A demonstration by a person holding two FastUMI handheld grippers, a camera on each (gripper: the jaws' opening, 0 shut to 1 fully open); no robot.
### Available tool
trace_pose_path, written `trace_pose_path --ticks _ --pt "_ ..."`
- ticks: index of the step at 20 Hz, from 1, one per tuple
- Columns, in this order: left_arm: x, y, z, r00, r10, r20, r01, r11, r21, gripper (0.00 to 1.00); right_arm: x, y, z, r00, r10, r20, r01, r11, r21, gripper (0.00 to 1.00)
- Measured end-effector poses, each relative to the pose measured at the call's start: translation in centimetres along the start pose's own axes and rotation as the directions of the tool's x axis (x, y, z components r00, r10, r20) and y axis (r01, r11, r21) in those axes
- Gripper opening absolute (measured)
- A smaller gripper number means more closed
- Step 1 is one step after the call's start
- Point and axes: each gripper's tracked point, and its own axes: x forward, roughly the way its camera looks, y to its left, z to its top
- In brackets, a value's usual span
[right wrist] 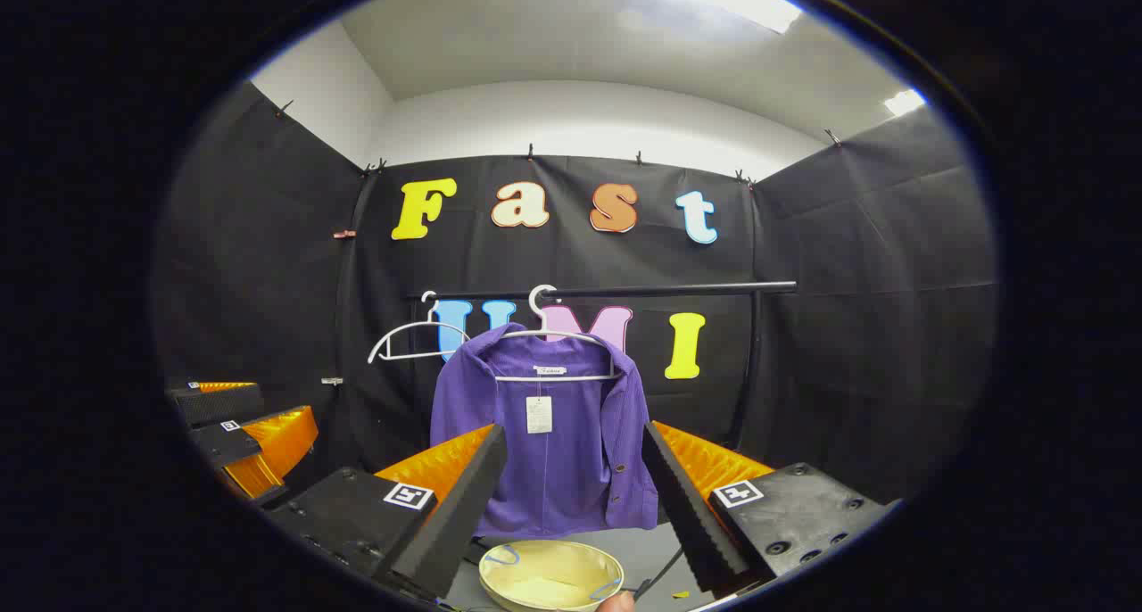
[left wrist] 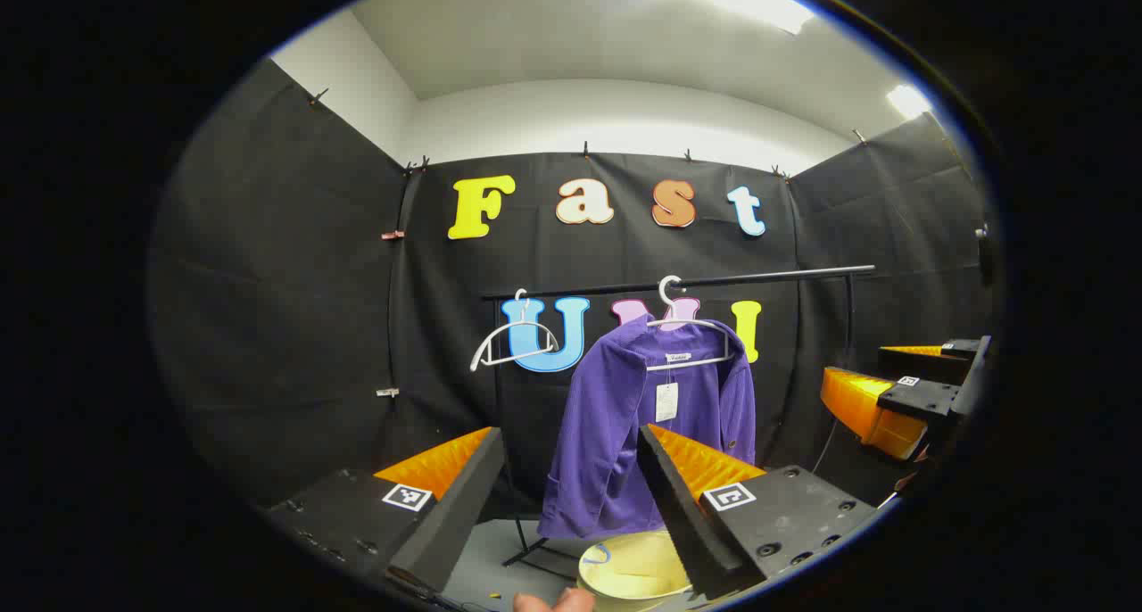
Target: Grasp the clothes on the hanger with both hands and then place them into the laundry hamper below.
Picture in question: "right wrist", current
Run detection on black floor cable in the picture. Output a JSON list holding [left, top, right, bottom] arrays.
[[635, 548, 684, 600]]

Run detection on cream fabric laundry hamper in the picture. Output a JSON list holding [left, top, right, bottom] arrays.
[[478, 541, 625, 612]]

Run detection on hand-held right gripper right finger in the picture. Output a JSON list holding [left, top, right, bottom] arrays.
[[642, 420, 900, 595]]

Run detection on black backdrop cloth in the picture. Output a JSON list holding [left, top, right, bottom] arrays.
[[152, 81, 998, 506]]

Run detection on white plastic hanger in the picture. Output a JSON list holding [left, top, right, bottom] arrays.
[[495, 284, 625, 383], [368, 291, 469, 365]]

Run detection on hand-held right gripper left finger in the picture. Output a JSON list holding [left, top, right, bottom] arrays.
[[266, 423, 509, 604]]

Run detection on purple corduroy shirt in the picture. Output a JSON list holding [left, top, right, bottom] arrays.
[[430, 323, 659, 539]]

